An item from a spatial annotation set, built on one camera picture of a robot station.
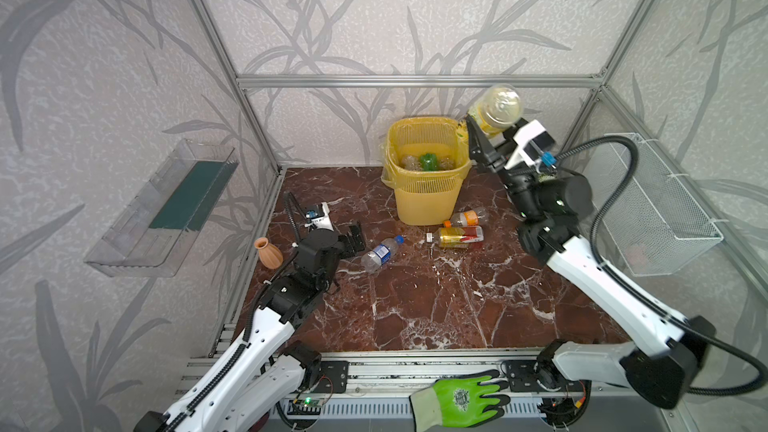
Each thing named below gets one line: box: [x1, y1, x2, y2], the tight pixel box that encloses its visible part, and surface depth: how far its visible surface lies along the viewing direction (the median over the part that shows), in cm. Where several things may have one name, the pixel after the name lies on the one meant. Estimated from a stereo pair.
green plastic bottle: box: [420, 153, 439, 171], surface depth 101 cm
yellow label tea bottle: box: [468, 83, 523, 138], surface depth 44 cm
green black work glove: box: [409, 369, 511, 432], surface depth 71 cm
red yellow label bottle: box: [426, 226, 485, 247], surface depth 96 cm
